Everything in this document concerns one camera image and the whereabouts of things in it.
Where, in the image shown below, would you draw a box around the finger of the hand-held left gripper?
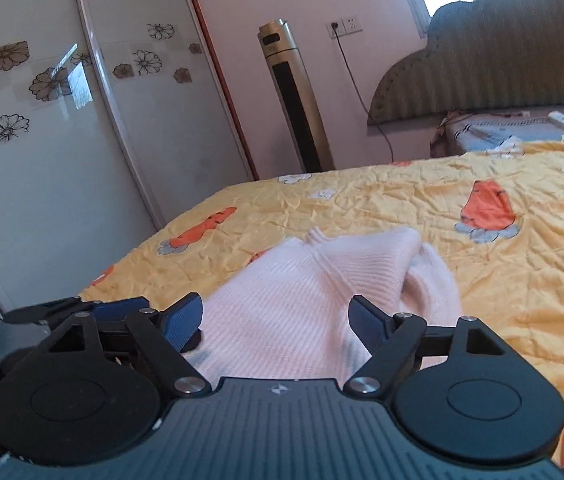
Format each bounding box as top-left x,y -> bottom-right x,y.
2,296 -> 151,328

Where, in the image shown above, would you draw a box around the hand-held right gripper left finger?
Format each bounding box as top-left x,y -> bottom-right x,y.
37,292 -> 211,401

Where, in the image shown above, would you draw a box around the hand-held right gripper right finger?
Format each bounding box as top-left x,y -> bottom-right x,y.
344,295 -> 507,401

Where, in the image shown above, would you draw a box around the pink knit sweater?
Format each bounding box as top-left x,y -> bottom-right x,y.
182,226 -> 462,386

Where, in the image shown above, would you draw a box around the yellow carrot-print blanket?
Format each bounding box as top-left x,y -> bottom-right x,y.
77,140 -> 564,480

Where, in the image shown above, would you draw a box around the floral sliding wardrobe doors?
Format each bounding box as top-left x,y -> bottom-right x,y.
0,0 -> 259,322

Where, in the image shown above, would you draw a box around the patterned pillow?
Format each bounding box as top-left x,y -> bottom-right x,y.
430,110 -> 564,159

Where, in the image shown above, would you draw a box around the gold tower air conditioner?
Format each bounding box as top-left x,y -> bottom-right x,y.
258,19 -> 337,173

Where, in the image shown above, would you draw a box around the grey-green padded headboard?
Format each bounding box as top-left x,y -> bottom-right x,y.
367,0 -> 564,127

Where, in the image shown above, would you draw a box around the black power cable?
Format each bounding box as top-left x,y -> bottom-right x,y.
332,24 -> 395,163

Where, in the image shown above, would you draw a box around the white wall socket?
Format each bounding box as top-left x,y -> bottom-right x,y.
326,17 -> 363,39

